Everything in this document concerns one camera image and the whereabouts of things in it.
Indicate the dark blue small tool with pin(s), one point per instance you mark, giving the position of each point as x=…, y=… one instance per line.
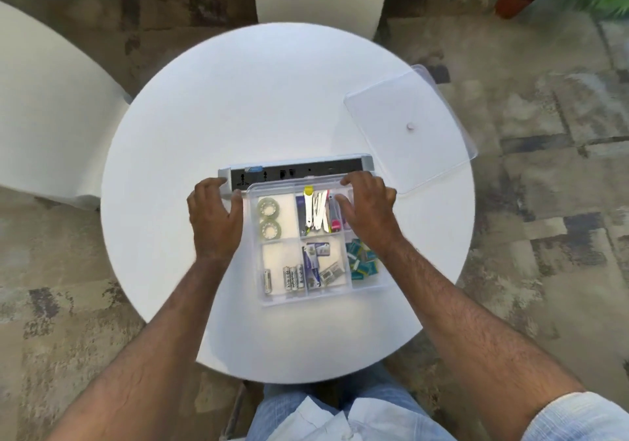
x=300, y=215

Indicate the person's left forearm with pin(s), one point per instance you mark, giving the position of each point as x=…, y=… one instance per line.
x=162, y=352

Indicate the grey and black power strip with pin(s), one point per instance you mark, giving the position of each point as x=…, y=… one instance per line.
x=295, y=166

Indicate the white cutter with yellow tip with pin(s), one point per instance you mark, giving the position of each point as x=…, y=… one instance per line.
x=308, y=207

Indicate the pink small item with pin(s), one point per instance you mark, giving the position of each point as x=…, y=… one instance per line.
x=335, y=224

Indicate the person's right hand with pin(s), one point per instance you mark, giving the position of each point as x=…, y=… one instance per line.
x=371, y=214

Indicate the blue jeans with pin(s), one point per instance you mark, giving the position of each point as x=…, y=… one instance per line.
x=388, y=386

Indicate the large white curved chair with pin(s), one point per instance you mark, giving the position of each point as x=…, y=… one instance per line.
x=49, y=111

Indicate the pile of teal small packets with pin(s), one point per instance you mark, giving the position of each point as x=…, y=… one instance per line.
x=360, y=260

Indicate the shrink-wrapped battery pack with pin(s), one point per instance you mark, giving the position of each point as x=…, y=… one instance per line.
x=330, y=274

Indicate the blue and white battery pack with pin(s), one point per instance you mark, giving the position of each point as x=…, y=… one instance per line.
x=314, y=254

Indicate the person's left thumb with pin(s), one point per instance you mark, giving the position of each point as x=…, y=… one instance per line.
x=237, y=204

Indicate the white shirt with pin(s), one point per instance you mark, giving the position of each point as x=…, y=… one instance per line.
x=319, y=421

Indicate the person's right forearm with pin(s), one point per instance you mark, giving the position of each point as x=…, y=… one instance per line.
x=462, y=327

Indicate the person's right thumb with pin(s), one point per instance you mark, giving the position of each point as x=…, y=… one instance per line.
x=344, y=207

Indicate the clear compartment organizer box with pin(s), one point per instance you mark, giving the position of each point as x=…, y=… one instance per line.
x=282, y=259

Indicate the clear plastic box lid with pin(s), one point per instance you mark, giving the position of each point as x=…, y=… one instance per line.
x=408, y=146

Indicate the silver battery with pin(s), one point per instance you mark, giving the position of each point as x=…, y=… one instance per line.
x=268, y=281
x=300, y=276
x=293, y=277
x=286, y=278

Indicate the person's left hand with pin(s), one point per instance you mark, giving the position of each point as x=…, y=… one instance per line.
x=214, y=224

